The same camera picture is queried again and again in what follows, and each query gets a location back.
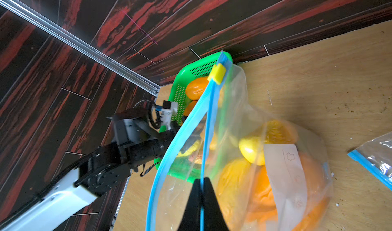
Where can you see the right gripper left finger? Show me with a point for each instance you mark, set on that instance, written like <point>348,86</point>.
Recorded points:
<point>192,214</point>

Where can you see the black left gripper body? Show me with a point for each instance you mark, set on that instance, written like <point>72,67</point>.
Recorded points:
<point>135,141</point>

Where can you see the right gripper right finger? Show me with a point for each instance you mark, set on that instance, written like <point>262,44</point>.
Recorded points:
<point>212,218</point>

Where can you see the clear zip-top bag blue zipper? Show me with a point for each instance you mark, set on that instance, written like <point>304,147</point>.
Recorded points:
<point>234,167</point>

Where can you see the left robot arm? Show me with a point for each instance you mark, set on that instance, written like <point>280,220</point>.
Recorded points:
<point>74,188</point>

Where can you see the green plastic basket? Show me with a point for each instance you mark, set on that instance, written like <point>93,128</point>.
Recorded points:
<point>188,162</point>

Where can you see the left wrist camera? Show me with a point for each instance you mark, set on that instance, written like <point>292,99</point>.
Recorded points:
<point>166,113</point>

